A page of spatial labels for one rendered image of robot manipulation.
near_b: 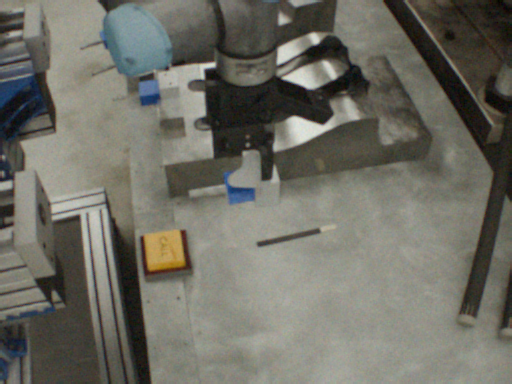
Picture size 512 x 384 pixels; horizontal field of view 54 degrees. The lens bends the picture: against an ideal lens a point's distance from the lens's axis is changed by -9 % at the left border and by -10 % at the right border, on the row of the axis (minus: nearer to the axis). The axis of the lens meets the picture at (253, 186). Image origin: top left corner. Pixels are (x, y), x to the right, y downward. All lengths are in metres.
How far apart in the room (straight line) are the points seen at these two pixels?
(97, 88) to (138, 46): 2.00
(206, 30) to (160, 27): 0.05
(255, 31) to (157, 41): 0.11
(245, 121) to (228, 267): 0.29
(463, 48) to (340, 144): 0.59
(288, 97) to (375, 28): 0.75
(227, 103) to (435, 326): 0.48
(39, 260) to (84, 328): 0.79
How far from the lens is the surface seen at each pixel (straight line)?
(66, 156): 2.25
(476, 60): 1.42
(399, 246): 0.94
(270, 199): 0.82
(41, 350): 1.56
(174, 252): 0.87
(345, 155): 0.99
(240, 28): 0.57
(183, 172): 0.93
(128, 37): 0.53
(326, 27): 1.33
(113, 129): 2.29
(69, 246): 1.70
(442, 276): 0.93
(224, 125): 0.68
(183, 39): 0.54
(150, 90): 1.03
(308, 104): 0.70
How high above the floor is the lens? 1.56
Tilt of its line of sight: 51 degrees down
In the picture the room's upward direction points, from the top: straight up
